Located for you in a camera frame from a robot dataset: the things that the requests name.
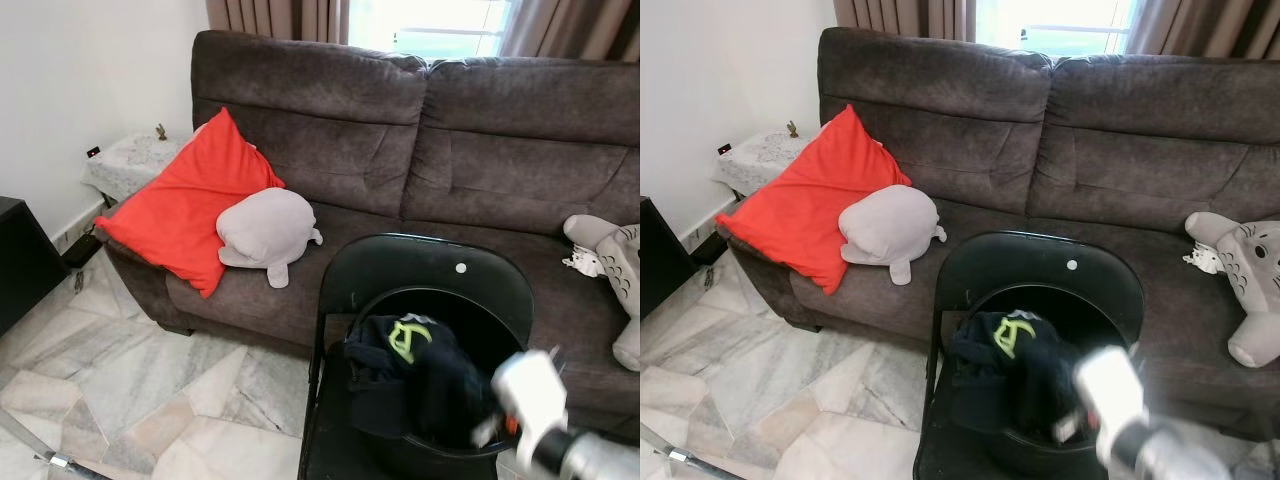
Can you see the black shirt yellow-green logo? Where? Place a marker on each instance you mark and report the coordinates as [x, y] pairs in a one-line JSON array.
[[440, 390], [1040, 390]]

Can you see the grey Totoro plush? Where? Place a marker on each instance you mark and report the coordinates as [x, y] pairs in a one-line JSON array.
[[620, 260], [1255, 260]]

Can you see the black cabinet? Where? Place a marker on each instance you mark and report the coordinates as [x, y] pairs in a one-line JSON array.
[[25, 260], [660, 260]]

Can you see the side table with lace cloth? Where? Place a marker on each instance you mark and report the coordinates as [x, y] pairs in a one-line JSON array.
[[130, 160], [760, 160]]

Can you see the dark brown fabric sofa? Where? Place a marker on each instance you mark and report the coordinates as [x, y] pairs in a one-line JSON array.
[[1130, 170], [500, 170]]

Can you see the red pillow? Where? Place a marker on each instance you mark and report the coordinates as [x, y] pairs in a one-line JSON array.
[[180, 210], [800, 205]]

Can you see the black round laundry basket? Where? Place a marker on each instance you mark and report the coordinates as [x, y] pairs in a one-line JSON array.
[[1070, 298], [450, 300]]

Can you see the brown curtain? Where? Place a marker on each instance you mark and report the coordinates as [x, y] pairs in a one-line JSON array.
[[905, 17], [580, 25], [280, 18], [1210, 25]]

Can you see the grey seal plush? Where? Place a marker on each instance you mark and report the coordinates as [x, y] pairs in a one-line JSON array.
[[265, 230], [885, 225]]

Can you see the bright window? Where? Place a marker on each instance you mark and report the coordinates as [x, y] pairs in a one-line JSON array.
[[1055, 25], [430, 25]]

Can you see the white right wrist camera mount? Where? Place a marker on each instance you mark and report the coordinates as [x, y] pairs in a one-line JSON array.
[[530, 395], [1115, 390]]

